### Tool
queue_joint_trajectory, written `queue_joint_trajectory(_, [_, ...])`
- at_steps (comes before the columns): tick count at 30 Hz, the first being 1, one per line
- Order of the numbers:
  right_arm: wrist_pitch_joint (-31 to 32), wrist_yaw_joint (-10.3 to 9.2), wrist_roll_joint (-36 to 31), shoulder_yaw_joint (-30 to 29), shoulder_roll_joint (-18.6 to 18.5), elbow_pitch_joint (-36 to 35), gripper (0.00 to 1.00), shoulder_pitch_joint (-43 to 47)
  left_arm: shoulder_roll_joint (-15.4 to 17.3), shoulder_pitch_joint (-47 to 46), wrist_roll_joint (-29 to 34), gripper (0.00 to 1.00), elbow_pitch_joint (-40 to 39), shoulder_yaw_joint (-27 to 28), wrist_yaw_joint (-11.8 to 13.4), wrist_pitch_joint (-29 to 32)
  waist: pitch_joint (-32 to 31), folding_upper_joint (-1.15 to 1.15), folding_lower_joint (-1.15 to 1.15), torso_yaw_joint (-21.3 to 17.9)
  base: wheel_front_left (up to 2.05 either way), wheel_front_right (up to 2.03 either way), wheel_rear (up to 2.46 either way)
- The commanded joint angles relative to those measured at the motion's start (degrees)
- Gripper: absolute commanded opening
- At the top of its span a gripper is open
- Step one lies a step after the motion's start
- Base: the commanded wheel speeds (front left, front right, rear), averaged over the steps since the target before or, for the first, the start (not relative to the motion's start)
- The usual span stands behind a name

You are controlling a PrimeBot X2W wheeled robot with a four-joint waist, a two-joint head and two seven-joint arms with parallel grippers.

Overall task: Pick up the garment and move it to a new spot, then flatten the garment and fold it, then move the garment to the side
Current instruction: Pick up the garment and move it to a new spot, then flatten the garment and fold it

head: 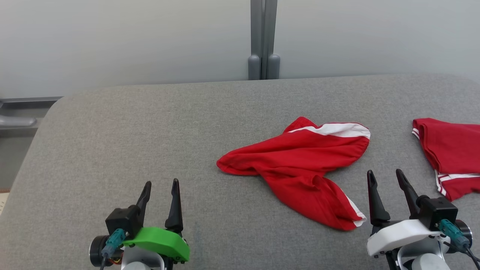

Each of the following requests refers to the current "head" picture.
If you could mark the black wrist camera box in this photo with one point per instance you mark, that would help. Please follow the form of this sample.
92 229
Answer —
437 210
122 221

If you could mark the red garment with white stripe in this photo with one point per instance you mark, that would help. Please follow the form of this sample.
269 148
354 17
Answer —
292 157

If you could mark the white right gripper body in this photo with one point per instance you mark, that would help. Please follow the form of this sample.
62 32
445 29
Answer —
401 234

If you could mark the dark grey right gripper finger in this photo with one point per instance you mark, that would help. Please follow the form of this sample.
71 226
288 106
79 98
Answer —
408 193
377 202

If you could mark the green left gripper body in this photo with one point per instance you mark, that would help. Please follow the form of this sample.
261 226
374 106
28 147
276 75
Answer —
161 242

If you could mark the grey metal wall rail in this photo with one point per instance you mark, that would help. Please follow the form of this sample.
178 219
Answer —
26 103

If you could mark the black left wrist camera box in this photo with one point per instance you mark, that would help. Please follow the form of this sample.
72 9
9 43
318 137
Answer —
122 221

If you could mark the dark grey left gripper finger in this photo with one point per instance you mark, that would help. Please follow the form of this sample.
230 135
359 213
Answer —
144 200
174 206

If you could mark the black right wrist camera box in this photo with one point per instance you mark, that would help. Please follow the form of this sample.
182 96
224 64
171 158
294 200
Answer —
437 210

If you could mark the red shirt with white sleeves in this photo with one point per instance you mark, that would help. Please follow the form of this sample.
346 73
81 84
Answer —
453 150

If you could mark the grey metal partition post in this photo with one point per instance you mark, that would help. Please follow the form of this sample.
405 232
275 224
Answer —
263 37

